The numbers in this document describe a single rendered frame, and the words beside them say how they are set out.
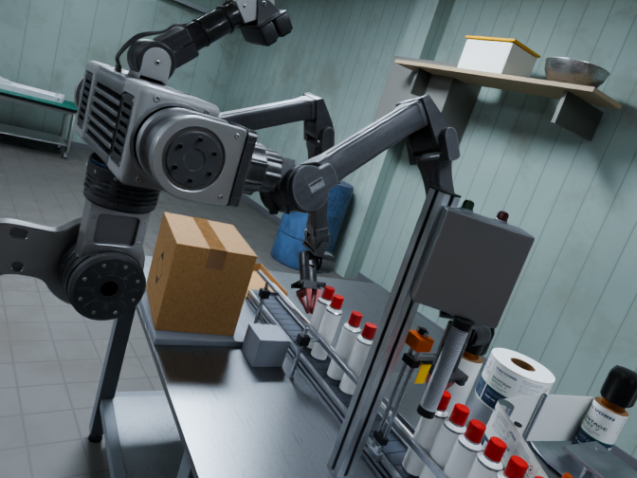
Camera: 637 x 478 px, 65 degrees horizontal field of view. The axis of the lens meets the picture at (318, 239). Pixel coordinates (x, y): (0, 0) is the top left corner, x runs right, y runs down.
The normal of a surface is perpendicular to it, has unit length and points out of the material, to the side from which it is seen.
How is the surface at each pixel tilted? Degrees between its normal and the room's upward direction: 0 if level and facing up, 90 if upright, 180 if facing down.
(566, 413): 90
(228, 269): 90
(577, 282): 90
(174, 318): 90
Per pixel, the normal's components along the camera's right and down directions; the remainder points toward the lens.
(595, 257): -0.78, -0.10
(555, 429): 0.37, 0.33
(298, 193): 0.62, 0.03
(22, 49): 0.55, 0.36
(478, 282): -0.11, 0.21
